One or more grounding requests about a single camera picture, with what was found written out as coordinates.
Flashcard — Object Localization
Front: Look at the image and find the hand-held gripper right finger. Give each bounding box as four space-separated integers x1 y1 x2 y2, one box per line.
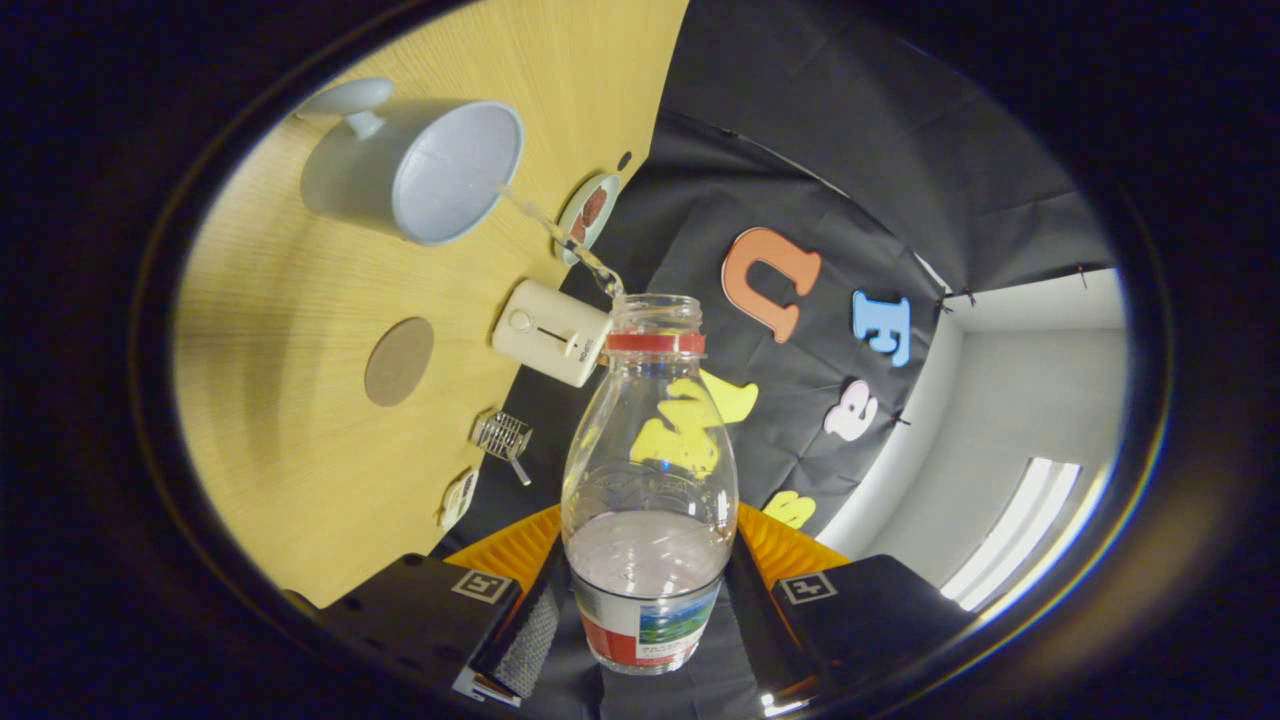
725 500 981 717

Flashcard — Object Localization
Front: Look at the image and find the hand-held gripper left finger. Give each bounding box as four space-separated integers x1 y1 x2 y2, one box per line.
285 503 572 711

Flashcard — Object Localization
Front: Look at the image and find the clear plastic juice bottle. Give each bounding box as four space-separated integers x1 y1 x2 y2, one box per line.
560 293 741 676

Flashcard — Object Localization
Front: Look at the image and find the round brown coaster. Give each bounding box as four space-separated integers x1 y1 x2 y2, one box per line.
364 316 436 408

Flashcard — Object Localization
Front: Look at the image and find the pale blue cup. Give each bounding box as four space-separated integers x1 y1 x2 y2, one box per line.
295 78 526 247

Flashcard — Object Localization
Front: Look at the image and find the white divided spice dish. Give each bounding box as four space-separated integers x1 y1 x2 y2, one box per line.
438 467 479 533

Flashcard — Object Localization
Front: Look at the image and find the long ceiling light panel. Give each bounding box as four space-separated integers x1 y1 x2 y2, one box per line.
940 457 1111 613

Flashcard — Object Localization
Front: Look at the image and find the cream toaster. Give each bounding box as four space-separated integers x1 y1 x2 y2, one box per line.
491 279 613 389

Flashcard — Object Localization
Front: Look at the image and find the wooden table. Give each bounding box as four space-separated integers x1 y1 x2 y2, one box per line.
172 0 691 609

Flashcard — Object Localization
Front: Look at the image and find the pale green plate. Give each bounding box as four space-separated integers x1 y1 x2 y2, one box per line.
556 172 622 266

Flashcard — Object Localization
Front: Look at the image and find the metal wire cutlery basket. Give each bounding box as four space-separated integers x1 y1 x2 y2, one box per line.
470 408 534 463

